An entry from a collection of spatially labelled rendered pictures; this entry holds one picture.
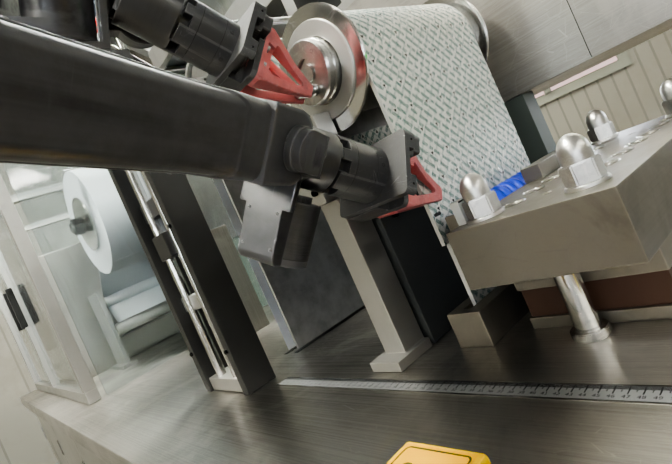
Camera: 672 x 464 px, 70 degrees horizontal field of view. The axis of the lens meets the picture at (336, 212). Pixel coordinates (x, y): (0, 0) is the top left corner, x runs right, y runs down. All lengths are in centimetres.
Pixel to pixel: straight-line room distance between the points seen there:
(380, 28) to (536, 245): 30
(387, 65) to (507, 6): 30
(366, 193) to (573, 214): 18
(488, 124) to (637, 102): 242
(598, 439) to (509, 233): 17
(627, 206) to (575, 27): 42
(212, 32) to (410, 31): 25
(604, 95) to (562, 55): 227
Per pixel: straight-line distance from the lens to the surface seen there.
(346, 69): 55
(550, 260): 44
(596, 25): 77
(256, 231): 41
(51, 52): 23
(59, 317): 138
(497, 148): 67
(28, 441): 332
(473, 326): 54
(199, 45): 50
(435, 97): 60
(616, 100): 306
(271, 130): 33
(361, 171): 44
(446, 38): 68
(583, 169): 43
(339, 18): 55
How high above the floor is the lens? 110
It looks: 1 degrees down
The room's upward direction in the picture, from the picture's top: 24 degrees counter-clockwise
